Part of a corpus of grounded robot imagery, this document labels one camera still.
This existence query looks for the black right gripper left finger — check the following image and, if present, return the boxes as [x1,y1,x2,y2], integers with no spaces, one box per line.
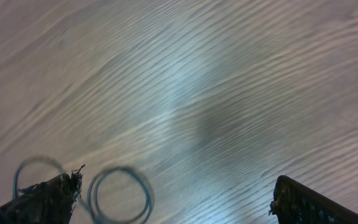
[0,165,83,224]

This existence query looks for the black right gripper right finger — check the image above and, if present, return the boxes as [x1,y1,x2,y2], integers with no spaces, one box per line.
[269,175,358,224]

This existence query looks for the black cable with silver plugs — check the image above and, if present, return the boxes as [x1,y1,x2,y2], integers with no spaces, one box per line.
[12,156,155,224]

